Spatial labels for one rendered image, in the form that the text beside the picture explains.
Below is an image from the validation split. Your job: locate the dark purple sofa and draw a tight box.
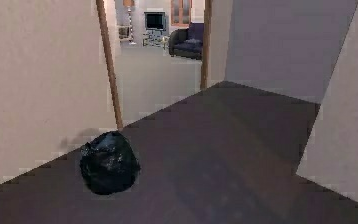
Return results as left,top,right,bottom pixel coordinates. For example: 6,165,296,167
168,21,205,61

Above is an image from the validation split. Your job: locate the glass television stand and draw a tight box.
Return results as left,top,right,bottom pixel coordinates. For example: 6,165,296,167
141,29,171,48

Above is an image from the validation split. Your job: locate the black garbage bag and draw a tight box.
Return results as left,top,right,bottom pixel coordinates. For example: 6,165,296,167
79,130,142,196

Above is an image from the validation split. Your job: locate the black television set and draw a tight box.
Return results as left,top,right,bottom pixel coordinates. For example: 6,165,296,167
144,11,167,31

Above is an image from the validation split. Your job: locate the wooden framed window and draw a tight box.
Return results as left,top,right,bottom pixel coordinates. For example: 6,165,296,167
170,0,193,27

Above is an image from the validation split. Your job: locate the striped floor lamp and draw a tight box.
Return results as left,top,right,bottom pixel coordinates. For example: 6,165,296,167
122,0,138,46

